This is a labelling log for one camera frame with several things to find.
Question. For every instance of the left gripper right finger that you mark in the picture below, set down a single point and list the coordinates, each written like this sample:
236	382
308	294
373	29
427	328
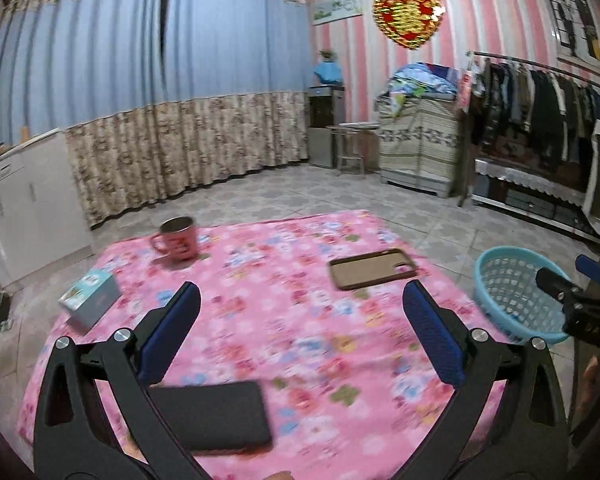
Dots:
528	435

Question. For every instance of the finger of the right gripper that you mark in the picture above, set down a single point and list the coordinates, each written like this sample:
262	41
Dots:
555	285
589	268

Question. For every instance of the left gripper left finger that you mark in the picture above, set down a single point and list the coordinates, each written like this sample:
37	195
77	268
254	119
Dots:
73	438

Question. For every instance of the person's hand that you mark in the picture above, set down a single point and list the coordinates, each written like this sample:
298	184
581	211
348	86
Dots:
587	398

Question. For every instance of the light blue plastic basket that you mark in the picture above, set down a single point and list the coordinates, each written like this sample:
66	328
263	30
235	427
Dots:
506	293

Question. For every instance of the low tv stand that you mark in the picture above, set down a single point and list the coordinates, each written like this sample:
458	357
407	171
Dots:
530	196

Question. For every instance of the black glasses case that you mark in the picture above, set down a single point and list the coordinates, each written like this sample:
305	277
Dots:
215	419

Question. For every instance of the light blue tissue box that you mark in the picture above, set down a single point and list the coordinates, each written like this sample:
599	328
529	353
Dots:
89	298

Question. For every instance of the clothes rack with garments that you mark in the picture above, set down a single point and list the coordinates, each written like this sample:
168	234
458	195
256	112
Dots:
533	116

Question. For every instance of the brown phone case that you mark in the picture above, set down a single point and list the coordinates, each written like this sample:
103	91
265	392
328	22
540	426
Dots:
371	269

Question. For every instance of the cloth covered chest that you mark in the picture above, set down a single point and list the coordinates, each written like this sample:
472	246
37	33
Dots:
419	142

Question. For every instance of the pink hanging bag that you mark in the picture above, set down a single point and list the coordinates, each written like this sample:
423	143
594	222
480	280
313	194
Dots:
470	84

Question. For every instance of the pink metal mug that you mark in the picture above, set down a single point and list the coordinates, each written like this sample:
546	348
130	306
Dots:
176	239

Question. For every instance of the white cabinet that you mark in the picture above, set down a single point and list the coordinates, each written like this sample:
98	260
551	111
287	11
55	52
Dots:
42	222

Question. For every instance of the pink floral table cloth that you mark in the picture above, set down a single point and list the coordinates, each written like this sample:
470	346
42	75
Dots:
350	392

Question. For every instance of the pile of folded clothes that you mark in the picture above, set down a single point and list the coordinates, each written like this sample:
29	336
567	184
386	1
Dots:
421	80

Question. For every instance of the grey water dispenser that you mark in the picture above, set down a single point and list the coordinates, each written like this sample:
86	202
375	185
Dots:
327	108

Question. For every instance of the blue covered potted plant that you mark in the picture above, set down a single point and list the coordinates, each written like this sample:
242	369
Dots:
327	71

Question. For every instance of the blue and floral curtain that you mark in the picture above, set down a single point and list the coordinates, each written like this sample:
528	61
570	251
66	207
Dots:
156	97

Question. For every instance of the framed wall photo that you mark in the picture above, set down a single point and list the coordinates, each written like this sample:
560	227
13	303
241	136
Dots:
576	32

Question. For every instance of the red heart wall decoration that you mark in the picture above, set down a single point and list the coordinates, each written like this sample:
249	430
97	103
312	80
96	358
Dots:
409	23

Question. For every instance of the wall picture banner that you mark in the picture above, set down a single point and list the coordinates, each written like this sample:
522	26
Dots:
327	11

